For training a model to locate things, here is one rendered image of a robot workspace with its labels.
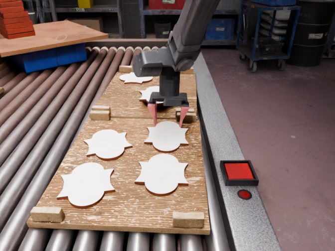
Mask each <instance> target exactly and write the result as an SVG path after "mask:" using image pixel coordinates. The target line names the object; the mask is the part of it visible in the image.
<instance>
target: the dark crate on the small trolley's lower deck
mask: <svg viewBox="0 0 335 251"><path fill-rule="evenodd" d="M254 39H255V38H251V48H253V45H254ZM261 41H263V43H260V42H261ZM281 48H282V43H281V42H278V41H276V40H275V39H273V38H271V37H258V39H257V45H256V51H257V52H259V53H260V54H280V53H281Z"/></svg>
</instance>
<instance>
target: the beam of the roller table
mask: <svg viewBox="0 0 335 251"><path fill-rule="evenodd" d="M192 68H193V73H195V74H196V94H197V108H198V113H199V117H200V121H201V126H202V130H203V134H204V139H205V143H206V147H207V152H208V156H209V161H210V165H211V169H212V174H213V178H214V182H215V187H216V191H217V195H218V200H219V204H220V208H221V212H222V217H223V221H224V225H225V230H226V234H227V239H228V243H229V247H230V251H282V249H281V246H280V244H279V241H278V239H277V236H276V234H275V231H274V229H273V227H272V224H271V222H270V219H269V217H268V214H267V212H266V209H265V207H264V205H263V202H262V200H261V197H260V195H259V192H258V190H257V187H256V186H225V183H224V179H223V176H222V172H221V168H220V161H221V160H245V158H244V155H243V153H242V151H241V148H240V146H239V143H238V141H237V138H236V136H235V133H234V131H233V128H232V126H231V124H230V121H229V119H228V116H227V114H226V111H225V109H224V106H223V104H222V101H221V99H220V97H219V94H218V92H217V89H216V87H215V84H214V82H213V79H212V77H211V75H210V72H209V70H208V67H207V65H206V62H205V60H204V57H203V55H202V52H200V54H199V56H198V58H197V60H196V61H195V62H194V65H193V66H192ZM241 189H244V190H248V191H249V192H251V194H252V198H251V199H249V200H243V199H241V198H239V197H238V195H237V192H238V191H239V190H241Z"/></svg>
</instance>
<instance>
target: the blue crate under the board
mask: <svg viewBox="0 0 335 251"><path fill-rule="evenodd" d="M85 43H86V42H83V43H78V44H72V45H67V46H61V47H56V48H50V49H44V50H39V51H33V52H28V53H23V54H17V55H12V56H8V58H9V59H10V60H11V61H13V62H14V63H15V64H16V65H17V66H19V67H20V68H21V69H22V70H23V71H25V72H26V73H31V72H36V71H40V70H45V69H49V68H54V67H58V66H63V65H67V64H72V63H77V62H81V61H86V60H87V55H86V48H85Z"/></svg>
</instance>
